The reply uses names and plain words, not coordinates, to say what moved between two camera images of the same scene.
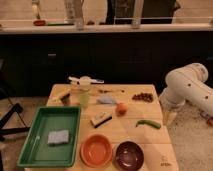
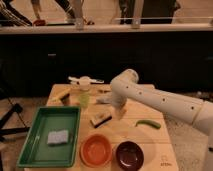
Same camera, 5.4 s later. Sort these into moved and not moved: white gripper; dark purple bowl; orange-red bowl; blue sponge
Moved: white gripper
Not moved: orange-red bowl; dark purple bowl; blue sponge
